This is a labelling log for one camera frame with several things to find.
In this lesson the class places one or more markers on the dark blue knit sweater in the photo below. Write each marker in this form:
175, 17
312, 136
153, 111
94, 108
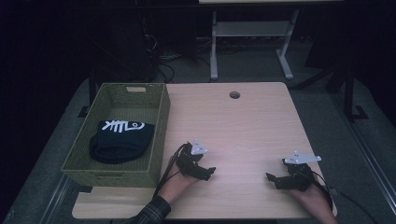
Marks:
121, 146

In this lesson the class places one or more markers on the metal floor rail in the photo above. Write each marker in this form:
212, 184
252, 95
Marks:
367, 152
54, 199

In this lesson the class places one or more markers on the white metal desk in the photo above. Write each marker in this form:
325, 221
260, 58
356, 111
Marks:
249, 29

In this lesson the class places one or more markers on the green woven basket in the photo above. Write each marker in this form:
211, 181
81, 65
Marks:
90, 137

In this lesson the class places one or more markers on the person's left hand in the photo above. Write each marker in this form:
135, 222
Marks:
177, 186

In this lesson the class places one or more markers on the person's right hand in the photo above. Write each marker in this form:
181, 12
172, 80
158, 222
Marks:
316, 202

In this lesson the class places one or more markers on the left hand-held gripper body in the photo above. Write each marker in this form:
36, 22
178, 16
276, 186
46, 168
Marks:
190, 163

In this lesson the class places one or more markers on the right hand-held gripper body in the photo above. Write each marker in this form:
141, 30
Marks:
299, 180

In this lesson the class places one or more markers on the black metal stand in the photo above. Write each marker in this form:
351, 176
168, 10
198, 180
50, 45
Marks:
91, 90
348, 93

